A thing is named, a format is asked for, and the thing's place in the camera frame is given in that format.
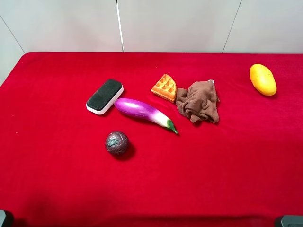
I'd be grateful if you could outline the purple toy eggplant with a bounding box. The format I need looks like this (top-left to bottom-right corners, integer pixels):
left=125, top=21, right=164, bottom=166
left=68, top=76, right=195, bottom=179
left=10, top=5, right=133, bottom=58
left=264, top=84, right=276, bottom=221
left=114, top=98, right=178, bottom=134

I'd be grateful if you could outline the black white board eraser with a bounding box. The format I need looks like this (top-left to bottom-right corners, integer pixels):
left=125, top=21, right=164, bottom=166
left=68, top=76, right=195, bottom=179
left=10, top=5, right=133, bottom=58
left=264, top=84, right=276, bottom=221
left=86, top=79, right=124, bottom=115

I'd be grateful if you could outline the orange toy waffle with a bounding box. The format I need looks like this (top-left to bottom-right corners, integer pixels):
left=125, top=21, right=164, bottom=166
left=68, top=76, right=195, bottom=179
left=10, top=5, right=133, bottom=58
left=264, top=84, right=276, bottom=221
left=151, top=74, right=177, bottom=103

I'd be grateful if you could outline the dark purple ball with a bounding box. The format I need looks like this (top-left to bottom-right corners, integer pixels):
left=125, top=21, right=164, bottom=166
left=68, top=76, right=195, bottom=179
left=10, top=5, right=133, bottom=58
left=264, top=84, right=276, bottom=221
left=105, top=131, right=130, bottom=155

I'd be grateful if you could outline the brown cloth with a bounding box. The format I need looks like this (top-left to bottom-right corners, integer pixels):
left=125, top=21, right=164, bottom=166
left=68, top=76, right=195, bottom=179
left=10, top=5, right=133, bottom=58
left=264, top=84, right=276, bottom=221
left=175, top=80, right=219, bottom=123

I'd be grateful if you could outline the orange toy mango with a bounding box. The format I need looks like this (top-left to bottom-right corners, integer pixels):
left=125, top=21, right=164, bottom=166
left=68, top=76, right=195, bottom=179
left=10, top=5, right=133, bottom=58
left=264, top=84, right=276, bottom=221
left=249, top=64, right=277, bottom=96

